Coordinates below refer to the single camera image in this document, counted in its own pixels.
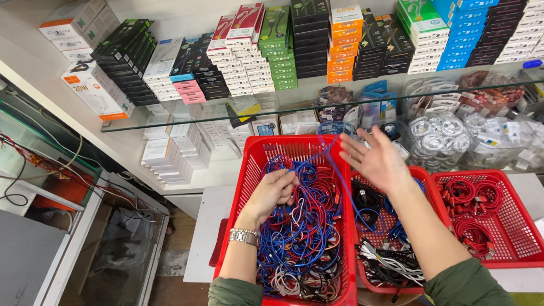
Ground person's left hand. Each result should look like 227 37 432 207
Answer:
233 167 305 232

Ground person's right hand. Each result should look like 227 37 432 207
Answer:
336 122 417 200

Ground long blue cable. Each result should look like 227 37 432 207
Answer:
290 131 383 242

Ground large red plastic basket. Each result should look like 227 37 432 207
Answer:
201 127 364 306

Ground silver metal wristwatch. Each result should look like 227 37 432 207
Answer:
226 225 261 250

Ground glass shelf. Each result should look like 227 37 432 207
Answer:
97 56 544 135

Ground white table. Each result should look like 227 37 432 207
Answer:
175 157 544 306

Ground rows of small white boxes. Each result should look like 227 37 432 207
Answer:
135 93 286 189

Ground heap of blue packets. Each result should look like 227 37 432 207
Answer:
356 78 401 127

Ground stack of white red boxes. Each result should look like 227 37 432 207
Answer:
202 2 275 99

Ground medium red plastic basket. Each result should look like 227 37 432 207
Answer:
347 162 455 300

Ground stack of black blue boxes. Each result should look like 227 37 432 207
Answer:
165 31 230 104

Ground round stool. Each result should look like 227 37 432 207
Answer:
355 282 430 306

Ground stack of black green boxes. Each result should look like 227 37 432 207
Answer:
288 0 335 80

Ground stack of black yellow boxes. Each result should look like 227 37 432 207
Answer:
347 5 418 81

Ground heap of white packets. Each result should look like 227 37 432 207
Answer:
403 75 464 118

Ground stack of plain white boxes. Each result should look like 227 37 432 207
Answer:
139 36 190 104

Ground clear plastic bag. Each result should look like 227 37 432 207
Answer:
87 205 161 274

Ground stack of slim black boxes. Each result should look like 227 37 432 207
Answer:
88 17 163 111

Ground stack of white green boxes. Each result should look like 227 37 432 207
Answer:
395 0 454 76

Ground white charger box orange print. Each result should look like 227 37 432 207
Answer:
59 56 136 126

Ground heap of red packets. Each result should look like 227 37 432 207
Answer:
456 66 527 113

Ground wide red plastic basket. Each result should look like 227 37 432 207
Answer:
431 163 544 277

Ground bag of white chargers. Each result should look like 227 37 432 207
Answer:
462 107 544 177

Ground stack of bright blue boxes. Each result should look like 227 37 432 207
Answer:
425 0 508 72

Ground stack of white orange boxes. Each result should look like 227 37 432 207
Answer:
36 0 124 65

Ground stack of black pink boxes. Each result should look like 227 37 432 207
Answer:
460 0 544 68

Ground glass display counter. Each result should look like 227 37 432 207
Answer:
0 16 179 306

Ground heap of tangled mixed cables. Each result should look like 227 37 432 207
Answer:
246 148 351 306

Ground black cable bundle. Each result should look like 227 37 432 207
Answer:
352 188 387 221

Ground heap of dark cable packets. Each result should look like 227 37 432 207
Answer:
315 84 356 123

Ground blue cable bundle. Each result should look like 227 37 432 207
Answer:
382 178 431 248

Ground heap of black white cables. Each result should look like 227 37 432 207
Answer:
355 232 427 294

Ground bag of coiled white cables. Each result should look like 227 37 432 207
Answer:
403 108 474 175

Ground red cable bundle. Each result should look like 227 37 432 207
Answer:
439 178 478 218
471 179 508 218
452 216 497 262

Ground tangle of red black wires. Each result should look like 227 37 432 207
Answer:
0 61 156 232

